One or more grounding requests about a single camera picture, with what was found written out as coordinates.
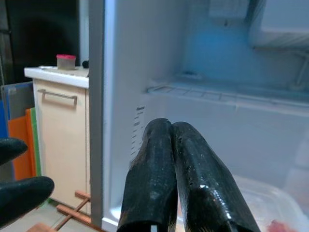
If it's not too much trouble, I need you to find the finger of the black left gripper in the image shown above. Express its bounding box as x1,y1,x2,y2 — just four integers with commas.
0,137,28,167
0,175,55,229

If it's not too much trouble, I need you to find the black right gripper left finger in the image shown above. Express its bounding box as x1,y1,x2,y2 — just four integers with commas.
117,117,179,232

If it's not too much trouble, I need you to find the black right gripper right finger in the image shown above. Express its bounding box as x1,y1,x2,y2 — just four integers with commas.
171,121,263,232

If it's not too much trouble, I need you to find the clear plastic meat container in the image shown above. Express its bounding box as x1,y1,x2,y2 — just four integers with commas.
177,174,309,232

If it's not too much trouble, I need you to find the orange flat board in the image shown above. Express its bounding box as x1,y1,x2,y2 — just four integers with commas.
8,108,37,181

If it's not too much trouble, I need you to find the green flat board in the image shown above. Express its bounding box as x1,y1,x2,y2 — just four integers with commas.
30,108,42,178

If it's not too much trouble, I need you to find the blue flat board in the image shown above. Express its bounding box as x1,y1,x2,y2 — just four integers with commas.
0,83,12,141

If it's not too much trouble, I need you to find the beige kitchen cabinet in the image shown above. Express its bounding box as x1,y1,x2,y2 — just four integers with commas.
24,65,91,216

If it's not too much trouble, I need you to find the wooden slatted rack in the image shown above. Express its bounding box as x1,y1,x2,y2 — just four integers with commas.
31,189,92,232

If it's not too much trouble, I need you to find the grey flat board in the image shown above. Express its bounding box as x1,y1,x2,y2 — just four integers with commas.
1,81,34,121

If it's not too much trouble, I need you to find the pink lidded plastic jar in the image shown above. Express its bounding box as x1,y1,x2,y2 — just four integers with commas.
56,54,76,71

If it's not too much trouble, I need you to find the steel cabinet handle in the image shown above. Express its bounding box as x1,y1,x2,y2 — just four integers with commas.
41,88,78,107

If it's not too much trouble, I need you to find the white wire fridge shelf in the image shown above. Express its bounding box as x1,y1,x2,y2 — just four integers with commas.
144,79,309,107

